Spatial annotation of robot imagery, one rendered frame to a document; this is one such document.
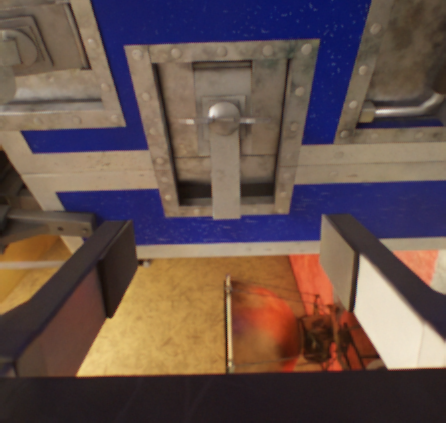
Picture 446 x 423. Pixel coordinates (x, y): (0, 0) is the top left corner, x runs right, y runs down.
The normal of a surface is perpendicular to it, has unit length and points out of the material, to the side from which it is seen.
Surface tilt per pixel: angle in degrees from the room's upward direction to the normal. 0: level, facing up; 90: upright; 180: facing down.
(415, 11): 90
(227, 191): 90
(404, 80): 90
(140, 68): 90
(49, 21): 105
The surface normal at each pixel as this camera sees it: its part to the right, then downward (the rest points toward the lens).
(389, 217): 0.01, 0.73
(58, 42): 0.27, 0.70
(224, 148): 0.00, 0.29
